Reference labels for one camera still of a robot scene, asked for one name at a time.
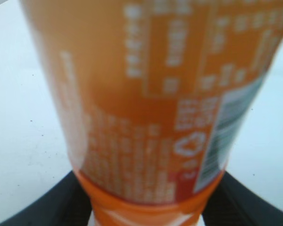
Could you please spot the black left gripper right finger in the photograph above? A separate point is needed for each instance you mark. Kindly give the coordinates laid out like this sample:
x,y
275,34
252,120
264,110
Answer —
x,y
233,204

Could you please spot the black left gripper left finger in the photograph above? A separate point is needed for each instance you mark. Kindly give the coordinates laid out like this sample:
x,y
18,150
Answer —
x,y
66,204

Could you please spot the orange Mirinda soda bottle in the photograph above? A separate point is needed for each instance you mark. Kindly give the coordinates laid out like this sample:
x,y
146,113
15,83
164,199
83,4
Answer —
x,y
151,94

